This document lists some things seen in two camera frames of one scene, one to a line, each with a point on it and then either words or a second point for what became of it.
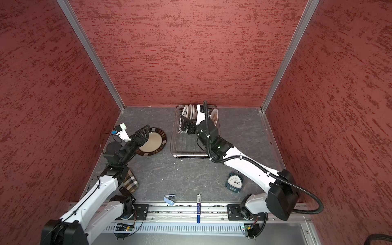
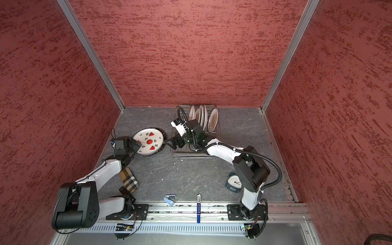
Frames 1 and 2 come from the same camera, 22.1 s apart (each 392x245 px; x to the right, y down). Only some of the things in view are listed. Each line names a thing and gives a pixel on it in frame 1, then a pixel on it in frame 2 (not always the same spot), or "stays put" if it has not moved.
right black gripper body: [193, 128] -> [182, 141]
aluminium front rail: [210, 214] stays put
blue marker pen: [198, 209] stays put
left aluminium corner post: [69, 10] stays put
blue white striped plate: [184, 111] -> [146, 154]
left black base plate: [140, 212] stays put
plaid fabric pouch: [130, 181] stays put
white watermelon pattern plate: [191, 112] -> [151, 140]
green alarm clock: [235, 182] stays put
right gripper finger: [183, 128] -> [174, 147]
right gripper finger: [185, 120] -> [171, 139]
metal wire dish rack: [186, 146] stays put
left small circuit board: [122, 230] stays put
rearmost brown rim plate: [214, 115] stays put
